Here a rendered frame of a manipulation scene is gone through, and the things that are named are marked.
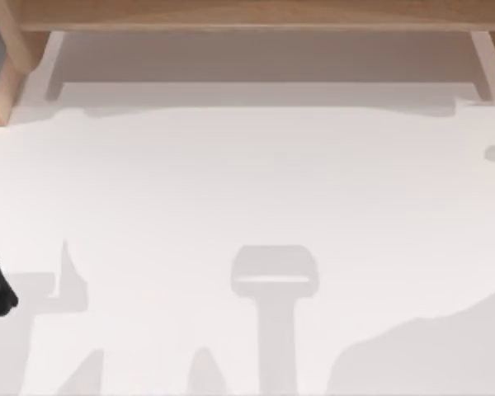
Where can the wooden cupboard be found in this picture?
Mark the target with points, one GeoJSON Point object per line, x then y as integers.
{"type": "Point", "coordinates": [247, 14]}

